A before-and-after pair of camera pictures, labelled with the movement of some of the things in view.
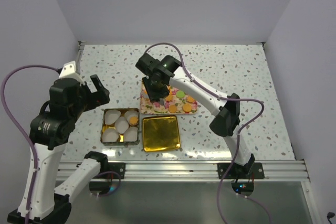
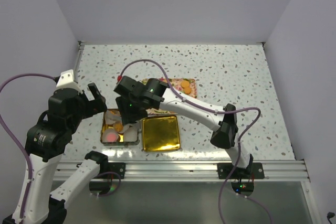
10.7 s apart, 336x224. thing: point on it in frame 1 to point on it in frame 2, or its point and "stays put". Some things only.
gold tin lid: [160, 133] stays put
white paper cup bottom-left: [110, 135] stays put
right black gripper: [154, 95] to [126, 114]
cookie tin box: [120, 126] stays put
